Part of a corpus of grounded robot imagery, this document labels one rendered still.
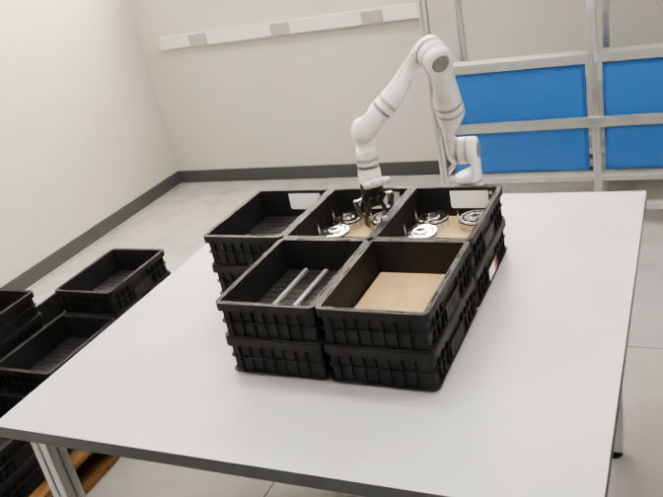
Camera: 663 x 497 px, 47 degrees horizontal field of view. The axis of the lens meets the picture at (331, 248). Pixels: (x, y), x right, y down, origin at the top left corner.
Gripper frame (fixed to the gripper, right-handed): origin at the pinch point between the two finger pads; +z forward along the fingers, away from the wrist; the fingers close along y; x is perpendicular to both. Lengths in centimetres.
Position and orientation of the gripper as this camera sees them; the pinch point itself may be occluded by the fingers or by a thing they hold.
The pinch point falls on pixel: (377, 220)
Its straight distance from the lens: 251.2
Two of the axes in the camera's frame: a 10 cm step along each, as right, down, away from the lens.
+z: 1.8, 9.0, 4.0
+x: 2.7, 3.5, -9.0
